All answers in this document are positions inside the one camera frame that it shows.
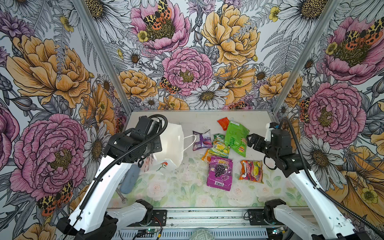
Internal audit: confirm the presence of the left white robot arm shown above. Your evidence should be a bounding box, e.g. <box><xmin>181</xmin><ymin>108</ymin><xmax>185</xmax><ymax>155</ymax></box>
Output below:
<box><xmin>57</xmin><ymin>114</ymin><xmax>168</xmax><ymax>240</ymax></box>

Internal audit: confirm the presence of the floral table mat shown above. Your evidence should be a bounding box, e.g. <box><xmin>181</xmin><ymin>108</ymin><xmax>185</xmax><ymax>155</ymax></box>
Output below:
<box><xmin>109</xmin><ymin>152</ymin><xmax>306</xmax><ymax>208</ymax></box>

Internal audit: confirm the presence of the small red sachet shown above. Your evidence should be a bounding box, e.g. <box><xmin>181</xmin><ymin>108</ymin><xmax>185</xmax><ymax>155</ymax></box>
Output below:
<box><xmin>217</xmin><ymin>117</ymin><xmax>230</xmax><ymax>131</ymax></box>

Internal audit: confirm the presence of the white paper bag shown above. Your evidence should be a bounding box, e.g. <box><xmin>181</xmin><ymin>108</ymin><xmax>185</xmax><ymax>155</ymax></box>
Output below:
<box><xmin>141</xmin><ymin>123</ymin><xmax>197</xmax><ymax>175</ymax></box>

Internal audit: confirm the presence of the grey oval case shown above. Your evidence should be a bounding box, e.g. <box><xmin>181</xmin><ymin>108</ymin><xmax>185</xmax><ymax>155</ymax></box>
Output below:
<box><xmin>120</xmin><ymin>164</ymin><xmax>141</xmax><ymax>195</ymax></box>

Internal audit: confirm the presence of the green chips bag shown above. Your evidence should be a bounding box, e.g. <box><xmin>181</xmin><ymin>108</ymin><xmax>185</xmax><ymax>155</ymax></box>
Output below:
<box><xmin>225</xmin><ymin>121</ymin><xmax>250</xmax><ymax>157</ymax></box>

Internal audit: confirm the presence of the aluminium front rail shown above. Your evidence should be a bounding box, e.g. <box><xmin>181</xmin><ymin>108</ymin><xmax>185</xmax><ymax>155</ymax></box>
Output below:
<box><xmin>113</xmin><ymin>206</ymin><xmax>335</xmax><ymax>230</ymax></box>

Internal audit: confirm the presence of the green yellow candy packet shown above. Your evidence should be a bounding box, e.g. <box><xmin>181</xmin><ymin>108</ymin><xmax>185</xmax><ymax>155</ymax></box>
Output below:
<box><xmin>208</xmin><ymin>134</ymin><xmax>230</xmax><ymax>158</ymax></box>

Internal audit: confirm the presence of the purple grape candy pouch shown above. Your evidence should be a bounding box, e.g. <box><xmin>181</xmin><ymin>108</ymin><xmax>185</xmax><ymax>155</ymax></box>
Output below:
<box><xmin>207</xmin><ymin>156</ymin><xmax>233</xmax><ymax>192</ymax></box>

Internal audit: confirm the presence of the red orange snack packet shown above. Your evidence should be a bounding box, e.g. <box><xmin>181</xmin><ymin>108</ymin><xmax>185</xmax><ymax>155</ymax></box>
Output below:
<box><xmin>239</xmin><ymin>160</ymin><xmax>263</xmax><ymax>183</ymax></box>

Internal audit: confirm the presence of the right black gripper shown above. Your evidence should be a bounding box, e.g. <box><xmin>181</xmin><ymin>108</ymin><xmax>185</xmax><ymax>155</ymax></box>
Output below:
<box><xmin>246</xmin><ymin>133</ymin><xmax>280</xmax><ymax>161</ymax></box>

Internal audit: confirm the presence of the small purple snack bag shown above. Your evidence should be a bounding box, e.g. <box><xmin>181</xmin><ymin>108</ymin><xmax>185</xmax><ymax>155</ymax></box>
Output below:
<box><xmin>193</xmin><ymin>130</ymin><xmax>213</xmax><ymax>151</ymax></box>

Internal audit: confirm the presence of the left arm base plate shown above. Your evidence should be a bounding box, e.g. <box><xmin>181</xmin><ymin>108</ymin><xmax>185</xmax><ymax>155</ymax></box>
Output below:
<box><xmin>130</xmin><ymin>210</ymin><xmax>168</xmax><ymax>227</ymax></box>

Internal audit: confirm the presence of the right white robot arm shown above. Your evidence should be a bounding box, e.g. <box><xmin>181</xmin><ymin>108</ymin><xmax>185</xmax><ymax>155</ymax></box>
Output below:
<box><xmin>246</xmin><ymin>118</ymin><xmax>384</xmax><ymax>240</ymax></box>

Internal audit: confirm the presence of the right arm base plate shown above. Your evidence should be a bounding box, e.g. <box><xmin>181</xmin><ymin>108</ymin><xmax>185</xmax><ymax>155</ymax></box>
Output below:
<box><xmin>246</xmin><ymin>209</ymin><xmax>269</xmax><ymax>226</ymax></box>

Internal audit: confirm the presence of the metal wrench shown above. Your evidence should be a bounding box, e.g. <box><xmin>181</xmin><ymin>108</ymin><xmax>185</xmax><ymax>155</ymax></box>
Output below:
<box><xmin>116</xmin><ymin>189</ymin><xmax>128</xmax><ymax>204</ymax></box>

